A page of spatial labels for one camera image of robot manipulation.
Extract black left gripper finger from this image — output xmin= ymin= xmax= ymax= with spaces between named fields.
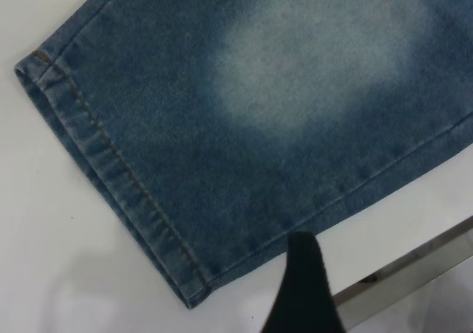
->
xmin=258 ymin=231 xmax=349 ymax=333

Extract blue faded denim jeans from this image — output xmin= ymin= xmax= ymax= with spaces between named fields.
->
xmin=13 ymin=0 xmax=473 ymax=300

